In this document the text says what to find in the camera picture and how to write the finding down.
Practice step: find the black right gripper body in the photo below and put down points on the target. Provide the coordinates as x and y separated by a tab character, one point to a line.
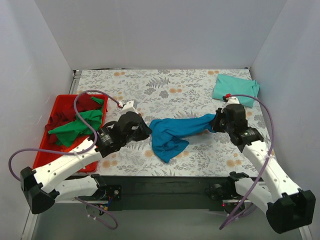
219	122

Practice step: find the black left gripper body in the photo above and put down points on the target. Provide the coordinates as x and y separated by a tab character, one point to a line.
139	127

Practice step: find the blue t shirt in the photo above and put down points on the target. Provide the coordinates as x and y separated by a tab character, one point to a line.
167	137

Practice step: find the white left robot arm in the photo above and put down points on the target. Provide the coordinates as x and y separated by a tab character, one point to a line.
50	183

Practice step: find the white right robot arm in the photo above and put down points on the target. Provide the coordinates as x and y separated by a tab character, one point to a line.
285	204

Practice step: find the folded mint green t shirt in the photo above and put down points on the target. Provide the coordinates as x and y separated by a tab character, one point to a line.
226	84

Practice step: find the floral patterned table mat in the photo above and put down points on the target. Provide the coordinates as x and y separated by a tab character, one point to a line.
161	94

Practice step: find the dark red t shirt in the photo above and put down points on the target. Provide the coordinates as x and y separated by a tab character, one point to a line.
82	103

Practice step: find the red plastic bin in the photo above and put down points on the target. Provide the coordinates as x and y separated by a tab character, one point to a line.
65	130

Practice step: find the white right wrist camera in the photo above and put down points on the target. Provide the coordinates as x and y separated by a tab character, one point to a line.
229	99

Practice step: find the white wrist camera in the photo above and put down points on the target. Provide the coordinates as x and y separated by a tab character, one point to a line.
129	106
229	99

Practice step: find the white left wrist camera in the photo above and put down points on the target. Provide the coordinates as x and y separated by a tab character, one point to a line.
129	106

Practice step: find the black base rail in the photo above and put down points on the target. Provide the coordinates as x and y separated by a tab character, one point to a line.
166	193

